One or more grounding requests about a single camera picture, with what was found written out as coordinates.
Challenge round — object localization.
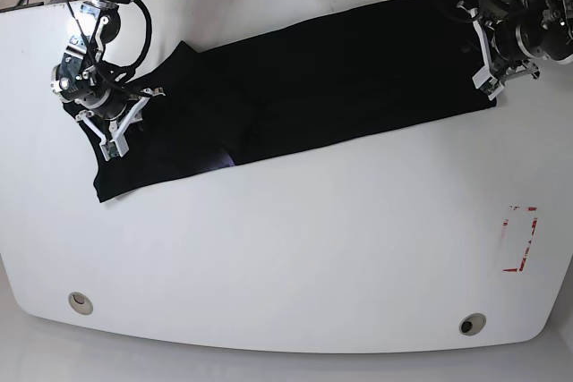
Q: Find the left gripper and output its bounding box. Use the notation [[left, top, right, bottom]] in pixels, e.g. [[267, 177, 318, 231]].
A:
[[490, 9, 572, 71]]

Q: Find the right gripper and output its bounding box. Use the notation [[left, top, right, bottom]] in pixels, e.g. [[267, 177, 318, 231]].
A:
[[51, 65, 141, 132]]

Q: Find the black t-shirt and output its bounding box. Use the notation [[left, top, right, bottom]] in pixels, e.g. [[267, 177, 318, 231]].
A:
[[62, 0, 498, 204]]

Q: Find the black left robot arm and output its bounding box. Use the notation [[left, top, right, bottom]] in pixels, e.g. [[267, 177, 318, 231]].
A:
[[492, 0, 572, 65]]

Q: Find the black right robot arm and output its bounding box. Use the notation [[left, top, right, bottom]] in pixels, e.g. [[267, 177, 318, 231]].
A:
[[51, 0, 152, 123]]

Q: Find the red tape rectangle marking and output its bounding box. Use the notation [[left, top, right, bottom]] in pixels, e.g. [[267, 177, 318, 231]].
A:
[[498, 206, 540, 273]]

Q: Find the left table grommet hole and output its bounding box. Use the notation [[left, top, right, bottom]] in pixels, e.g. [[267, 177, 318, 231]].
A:
[[68, 292, 93, 316]]

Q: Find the table grommet hole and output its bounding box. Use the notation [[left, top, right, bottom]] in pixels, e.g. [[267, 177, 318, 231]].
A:
[[68, 292, 93, 316], [459, 313, 487, 336]]

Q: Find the right table grommet hole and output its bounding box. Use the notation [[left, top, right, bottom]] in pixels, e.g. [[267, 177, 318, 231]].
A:
[[459, 313, 487, 336]]

